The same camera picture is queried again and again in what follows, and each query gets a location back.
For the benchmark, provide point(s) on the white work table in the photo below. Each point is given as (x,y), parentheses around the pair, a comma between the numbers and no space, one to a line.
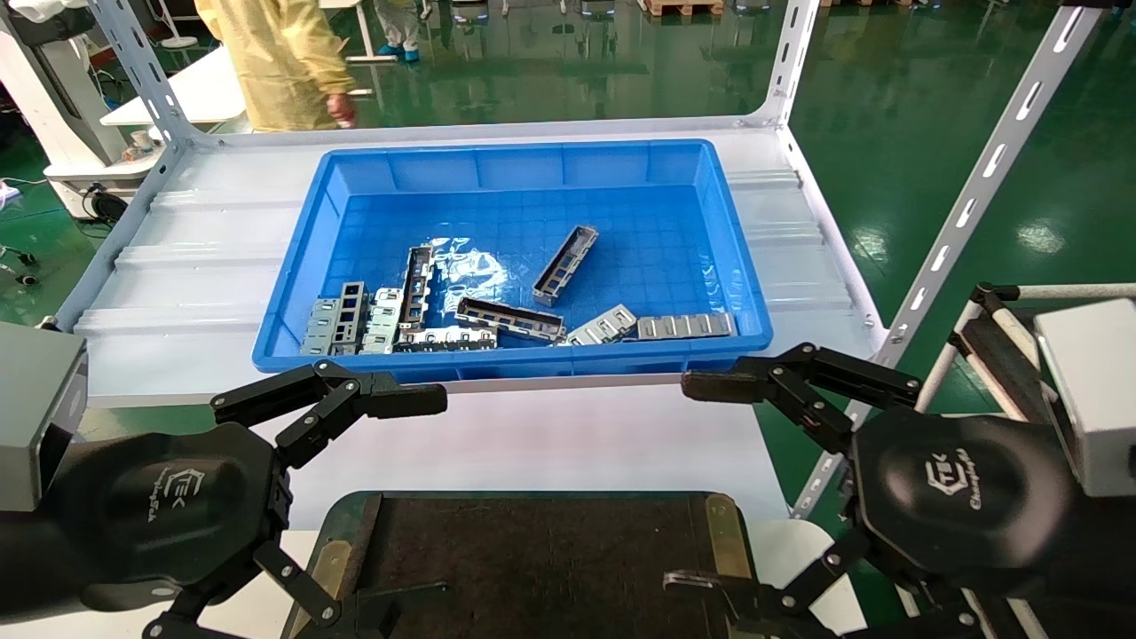
(195,93)

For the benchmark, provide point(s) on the person in yellow coat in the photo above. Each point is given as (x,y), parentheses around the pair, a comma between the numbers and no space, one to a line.
(275,62)

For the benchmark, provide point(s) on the person with blue shoe covers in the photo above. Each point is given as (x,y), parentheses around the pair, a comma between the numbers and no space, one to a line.
(399,27)

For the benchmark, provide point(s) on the light flat metal plate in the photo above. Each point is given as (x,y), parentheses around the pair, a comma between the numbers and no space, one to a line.
(603,326)

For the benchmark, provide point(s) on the white floor stand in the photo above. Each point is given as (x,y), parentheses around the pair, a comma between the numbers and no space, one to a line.
(177,40)

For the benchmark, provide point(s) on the blue plastic bin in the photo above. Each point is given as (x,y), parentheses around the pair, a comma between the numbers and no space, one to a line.
(621,231)

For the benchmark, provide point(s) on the white desk with legs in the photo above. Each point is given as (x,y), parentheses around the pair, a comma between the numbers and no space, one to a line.
(364,44)

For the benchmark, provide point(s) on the right wrist grey camera box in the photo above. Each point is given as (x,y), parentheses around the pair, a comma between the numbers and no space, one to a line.
(1096,390)

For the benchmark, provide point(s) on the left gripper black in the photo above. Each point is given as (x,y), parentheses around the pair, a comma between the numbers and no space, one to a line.
(151,506)

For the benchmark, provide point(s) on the flat silver metal strip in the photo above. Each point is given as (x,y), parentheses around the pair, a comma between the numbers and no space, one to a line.
(448,338)

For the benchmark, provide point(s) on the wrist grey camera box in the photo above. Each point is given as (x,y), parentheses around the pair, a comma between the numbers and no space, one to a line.
(35,417)
(1096,390)

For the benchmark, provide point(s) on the black container tray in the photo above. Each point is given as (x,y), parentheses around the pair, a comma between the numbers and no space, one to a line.
(532,568)

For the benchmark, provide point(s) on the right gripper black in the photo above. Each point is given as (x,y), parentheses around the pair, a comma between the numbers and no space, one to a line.
(967,497)

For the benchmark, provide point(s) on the dark metal channel part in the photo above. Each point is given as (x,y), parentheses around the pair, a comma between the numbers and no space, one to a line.
(506,317)

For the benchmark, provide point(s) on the left wrist grey camera box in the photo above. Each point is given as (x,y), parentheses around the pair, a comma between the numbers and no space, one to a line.
(35,417)

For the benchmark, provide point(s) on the grey flat ribbed plate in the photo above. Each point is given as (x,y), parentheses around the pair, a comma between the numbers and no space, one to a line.
(688,326)

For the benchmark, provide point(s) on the silver metal channel bracket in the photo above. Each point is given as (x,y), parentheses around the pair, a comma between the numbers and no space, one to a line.
(568,262)

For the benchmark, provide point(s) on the long grey metal channel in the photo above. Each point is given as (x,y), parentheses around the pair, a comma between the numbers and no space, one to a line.
(415,288)

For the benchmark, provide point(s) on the white tube frame cart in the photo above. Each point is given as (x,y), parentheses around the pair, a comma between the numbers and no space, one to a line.
(998,355)

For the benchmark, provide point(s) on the pale perforated metal plate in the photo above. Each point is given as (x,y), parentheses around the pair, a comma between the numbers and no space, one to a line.
(383,321)

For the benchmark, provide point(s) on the white machine column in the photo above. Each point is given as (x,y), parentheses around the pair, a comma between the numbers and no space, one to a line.
(62,98)

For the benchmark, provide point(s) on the wooden pallet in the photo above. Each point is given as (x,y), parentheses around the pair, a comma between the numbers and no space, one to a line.
(683,7)

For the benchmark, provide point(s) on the white slotted metal rack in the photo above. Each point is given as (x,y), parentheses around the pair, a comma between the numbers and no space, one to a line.
(976,191)

